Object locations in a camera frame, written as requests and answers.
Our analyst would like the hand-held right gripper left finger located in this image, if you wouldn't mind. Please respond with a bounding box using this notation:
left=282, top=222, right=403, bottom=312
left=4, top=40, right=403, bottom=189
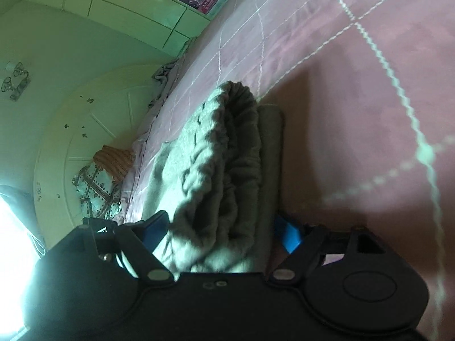
left=82, top=211, right=175, bottom=286

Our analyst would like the bright window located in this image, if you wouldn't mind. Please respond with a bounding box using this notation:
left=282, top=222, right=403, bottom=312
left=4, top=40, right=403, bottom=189
left=0, top=184, right=48, bottom=341

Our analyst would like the round pale headboard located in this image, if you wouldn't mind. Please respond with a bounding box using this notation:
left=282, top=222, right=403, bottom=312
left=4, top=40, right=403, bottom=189
left=33, top=63, right=180, bottom=237

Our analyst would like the orange striped pillow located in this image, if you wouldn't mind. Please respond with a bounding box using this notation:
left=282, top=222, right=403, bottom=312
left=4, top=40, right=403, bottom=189
left=93, top=145, right=137, bottom=184

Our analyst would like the wall lamp fixture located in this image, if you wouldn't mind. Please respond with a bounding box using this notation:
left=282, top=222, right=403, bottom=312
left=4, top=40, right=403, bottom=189
left=1, top=61, right=31, bottom=101

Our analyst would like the green knit garment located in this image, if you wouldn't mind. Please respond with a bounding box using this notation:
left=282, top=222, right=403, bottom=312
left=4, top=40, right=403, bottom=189
left=141, top=80, right=285, bottom=275

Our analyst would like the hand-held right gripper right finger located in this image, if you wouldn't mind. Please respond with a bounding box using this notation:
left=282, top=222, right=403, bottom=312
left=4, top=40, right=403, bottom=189
left=269, top=215, right=387, bottom=287

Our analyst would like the teal patterned cloth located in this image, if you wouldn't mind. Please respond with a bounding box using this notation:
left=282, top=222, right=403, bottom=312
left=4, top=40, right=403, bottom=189
left=71, top=163, right=123, bottom=221

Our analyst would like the pink checked bed sheet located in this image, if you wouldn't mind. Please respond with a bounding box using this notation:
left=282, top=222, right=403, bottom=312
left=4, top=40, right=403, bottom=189
left=121, top=0, right=455, bottom=341

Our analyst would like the glossy pale wardrobe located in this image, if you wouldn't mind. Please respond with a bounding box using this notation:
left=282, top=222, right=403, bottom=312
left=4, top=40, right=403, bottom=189
left=21, top=0, right=239, bottom=57

